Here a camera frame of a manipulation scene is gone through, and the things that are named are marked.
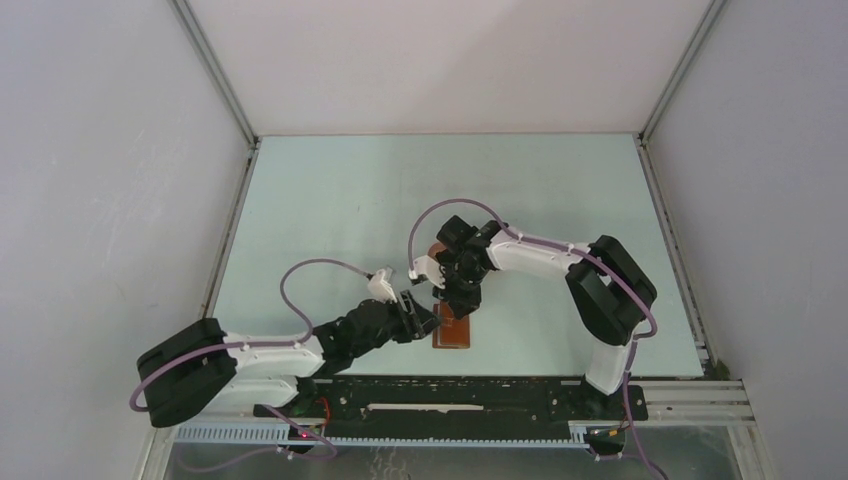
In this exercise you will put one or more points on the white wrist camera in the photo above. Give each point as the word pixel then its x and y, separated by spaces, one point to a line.
pixel 426 269
pixel 380 286

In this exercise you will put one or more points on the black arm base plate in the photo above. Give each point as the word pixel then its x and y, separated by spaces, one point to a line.
pixel 505 408

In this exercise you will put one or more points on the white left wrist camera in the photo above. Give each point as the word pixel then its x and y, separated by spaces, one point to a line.
pixel 380 286

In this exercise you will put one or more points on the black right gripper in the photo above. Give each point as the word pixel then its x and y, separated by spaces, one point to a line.
pixel 461 305

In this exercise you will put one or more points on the pink oval plastic tray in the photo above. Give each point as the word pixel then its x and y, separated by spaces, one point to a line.
pixel 441 255

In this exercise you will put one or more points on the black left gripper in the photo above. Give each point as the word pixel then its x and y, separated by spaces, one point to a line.
pixel 415 322

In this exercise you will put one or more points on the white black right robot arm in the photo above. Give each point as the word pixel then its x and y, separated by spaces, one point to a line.
pixel 610 291

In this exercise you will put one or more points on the brown leather card holder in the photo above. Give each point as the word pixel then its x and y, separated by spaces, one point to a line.
pixel 453 333

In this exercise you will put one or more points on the aluminium frame rail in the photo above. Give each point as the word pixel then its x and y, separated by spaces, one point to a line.
pixel 676 403

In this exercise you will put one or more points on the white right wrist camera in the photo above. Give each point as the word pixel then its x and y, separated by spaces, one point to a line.
pixel 426 269

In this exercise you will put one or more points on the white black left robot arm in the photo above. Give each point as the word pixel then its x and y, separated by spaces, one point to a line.
pixel 203 369

